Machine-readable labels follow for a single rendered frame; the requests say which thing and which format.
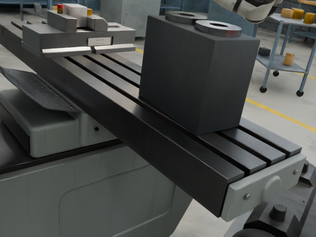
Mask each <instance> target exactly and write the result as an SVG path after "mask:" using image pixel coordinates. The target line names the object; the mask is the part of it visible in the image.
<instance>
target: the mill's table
mask: <svg viewBox="0 0 316 237"><path fill-rule="evenodd" d="M23 24H47V21H42V22H39V21H27V22H26V23H25V22H24V21H11V22H10V23H9V22H8V21H0V44H1V45H2V46H3V47H5V48H6V49H7V50H8V51H10V52H11V53H12V54H13V55H15V56H16V57H17V58H18V59H20V60H21V61H22V62H23V63H25V64H26V65H27V66H29V67H30V68H31V69H32V70H34V71H35V72H36V73H37V74H39V75H40V76H41V77H42V78H43V79H45V80H46V81H47V82H48V83H50V84H51V85H52V86H53V87H55V88H56V89H57V90H58V91H60V92H61V93H62V94H63V95H65V96H66V97H67V98H69V99H70V100H71V101H72V102H74V103H75V104H76V105H77V106H79V107H80V108H81V109H82V110H83V111H85V112H86V113H87V114H88V115H90V116H91V117H92V118H93V119H95V120H96V121H97V122H98V123H100V124H101V125H102V126H103V127H105V128H106V129H107V130H108V131H110V132H111V133H112V134H113V135H115V136H116V137H117V138H119V139H120V140H121V141H122V142H123V143H124V144H126V145H127V146H128V147H129V148H131V149H132V150H133V151H135V152H136V153H137V154H138V155H140V156H141V157H142V158H143V159H145V160H146V161H147V162H148V163H150V164H151V165H152V166H153V167H155V168H156V169H157V170H159V171H160V172H161V173H162V174H163V175H164V176H166V177H167V178H168V179H170V180H171V181H172V182H173V183H175V184H176V185H177V186H178V187H180V188H181V189H182V190H183V191H185V192H186V193H187V194H188V195H190V196H191V197H192V198H193V199H195V200H196V201H197V202H199V203H200V204H201V205H202V206H203V207H204V208H206V209H207V210H208V211H209V212H211V213H212V214H213V215H214V216H216V217H217V218H219V217H221V218H222V219H223V220H224V221H225V222H229V221H231V220H233V219H234V218H236V217H238V216H240V215H242V214H244V213H246V212H248V211H250V210H252V209H254V208H256V207H257V206H259V205H261V204H263V203H267V202H269V201H270V200H272V199H273V197H275V196H276V195H278V194H280V193H282V192H284V191H285V190H287V189H289V188H291V187H293V186H294V185H296V184H297V183H298V180H299V177H300V174H301V172H302V169H303V166H304V163H305V161H306V158H307V156H305V155H303V154H301V153H300V152H301V149H302V147H301V146H299V145H297V144H295V143H293V142H291V141H289V140H287V139H285V138H283V137H281V136H279V135H277V134H275V133H273V132H271V131H269V130H267V129H265V128H263V127H261V126H259V125H257V124H255V123H253V122H251V121H249V120H247V119H245V118H243V117H241V119H240V123H239V126H238V127H234V128H229V129H225V130H220V131H216V132H211V133H207V134H201V135H195V134H193V133H192V132H191V131H189V130H188V129H186V128H185V127H184V126H182V125H181V124H179V123H178V122H176V121H175V120H174V119H172V118H171V117H169V116H168V115H166V114H165V113H164V112H162V111H161V110H160V109H158V108H157V107H155V106H154V105H153V104H151V103H150V102H148V101H147V100H145V99H144V98H143V97H141V96H140V95H139V87H140V79H141V71H142V66H140V65H138V64H136V63H134V62H132V61H130V60H128V59H126V58H124V57H122V56H120V55H118V54H116V53H106V54H95V53H92V54H91V55H78V56H66V57H54V58H39V57H38V56H36V55H35V54H33V53H32V52H30V51H28V50H27V49H25V48H24V47H22V46H21V41H23V33H22V25H23Z"/></svg>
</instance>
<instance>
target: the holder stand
mask: <svg viewBox="0 0 316 237"><path fill-rule="evenodd" d="M241 32H242V28H241V27H238V26H236V25H232V24H228V23H222V22H217V21H208V20H207V17H206V16H203V15H199V14H194V13H189V12H182V11H166V15H165V16H157V15H149V16H148V18H147V26H146V34H145V43H144V51H143V59H142V71H141V79H140V87H139V95H140V96H141V97H143V98H144V99H145V100H147V101H148V102H150V103H151V104H153V105H154V106H155V107H157V108H158V109H160V110H161V111H162V112H164V113H165V114H166V115H168V116H169V117H171V118H172V119H174V120H175V121H176V122H178V123H179V124H181V125H182V126H184V127H185V128H186V129H188V130H189V131H191V132H192V133H193V134H195V135H201V134H207V133H211V132H216V131H220V130H225V129H229V128H234V127H238V126H239V123H240V119H241V116H242V112H243V108H244V104H245V99H246V95H247V92H248V88H249V84H250V80H251V76H252V72H253V68H254V64H255V60H256V56H257V53H258V49H259V45H260V41H261V40H260V39H258V38H255V37H252V36H248V35H245V34H242V33H241Z"/></svg>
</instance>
